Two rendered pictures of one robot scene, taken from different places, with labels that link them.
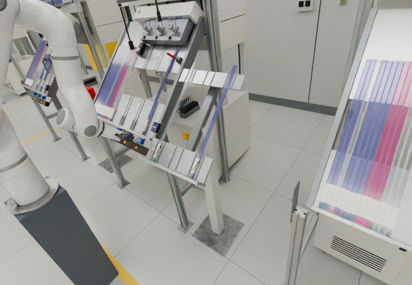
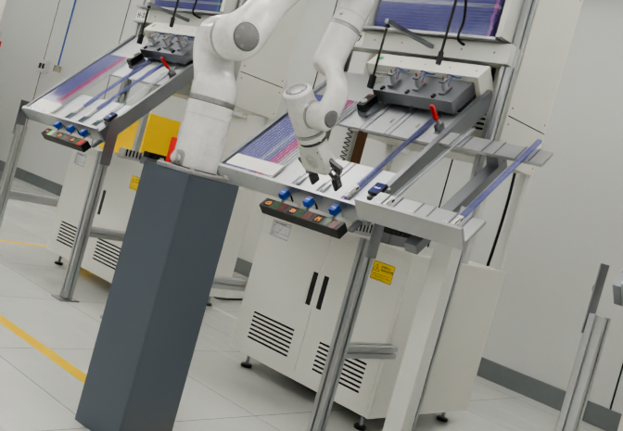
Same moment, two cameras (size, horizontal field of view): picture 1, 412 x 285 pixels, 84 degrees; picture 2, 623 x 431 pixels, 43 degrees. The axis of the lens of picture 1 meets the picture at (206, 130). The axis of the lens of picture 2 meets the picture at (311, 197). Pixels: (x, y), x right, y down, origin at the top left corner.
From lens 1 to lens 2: 1.50 m
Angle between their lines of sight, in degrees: 30
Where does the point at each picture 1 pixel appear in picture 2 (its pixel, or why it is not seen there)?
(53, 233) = (191, 235)
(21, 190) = (208, 142)
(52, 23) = not seen: outside the picture
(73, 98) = (336, 70)
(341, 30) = not seen: outside the picture
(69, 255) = (171, 298)
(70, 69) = (349, 41)
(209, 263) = not seen: outside the picture
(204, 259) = not seen: outside the picture
